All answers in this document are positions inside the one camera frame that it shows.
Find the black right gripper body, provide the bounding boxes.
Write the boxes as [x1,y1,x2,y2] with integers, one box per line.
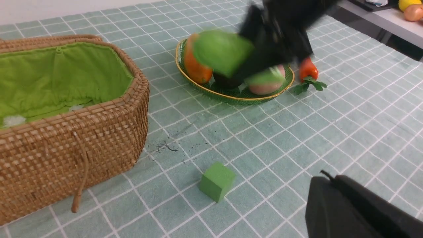
[231,0,338,81]

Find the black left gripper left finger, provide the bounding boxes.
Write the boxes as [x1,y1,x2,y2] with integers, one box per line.
[305,177,382,238]

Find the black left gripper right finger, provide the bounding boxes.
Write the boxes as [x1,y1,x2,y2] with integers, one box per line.
[320,170,422,238]

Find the red orange chili pepper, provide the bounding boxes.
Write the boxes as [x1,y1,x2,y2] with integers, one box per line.
[291,57,327,95]

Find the green bitter gourd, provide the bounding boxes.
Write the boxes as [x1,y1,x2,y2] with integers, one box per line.
[192,30,285,86]

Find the pink peach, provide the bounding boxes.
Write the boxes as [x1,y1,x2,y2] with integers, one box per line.
[245,64,287,95]

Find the dark purple mangosteen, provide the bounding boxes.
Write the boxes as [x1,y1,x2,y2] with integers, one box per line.
[213,70,244,90]

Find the orange yellow mango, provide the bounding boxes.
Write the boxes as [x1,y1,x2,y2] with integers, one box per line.
[184,33,213,85]

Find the green glass leaf plate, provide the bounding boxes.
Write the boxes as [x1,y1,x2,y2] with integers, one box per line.
[175,39,295,105]

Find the white side table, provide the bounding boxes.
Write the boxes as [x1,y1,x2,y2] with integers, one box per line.
[338,0,423,48]

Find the green foam cube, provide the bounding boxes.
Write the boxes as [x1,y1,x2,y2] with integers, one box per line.
[199,162,236,202]

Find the yellow fruit on side table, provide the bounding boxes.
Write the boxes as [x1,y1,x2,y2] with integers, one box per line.
[398,0,422,12]

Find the teal checkered tablecloth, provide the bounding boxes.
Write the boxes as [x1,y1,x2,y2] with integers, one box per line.
[1,0,423,238]

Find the orange fruit on side table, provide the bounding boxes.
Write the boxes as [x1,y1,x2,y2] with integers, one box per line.
[403,4,423,22]

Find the woven rattan basket green lining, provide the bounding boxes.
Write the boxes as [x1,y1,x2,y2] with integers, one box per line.
[1,35,150,225]

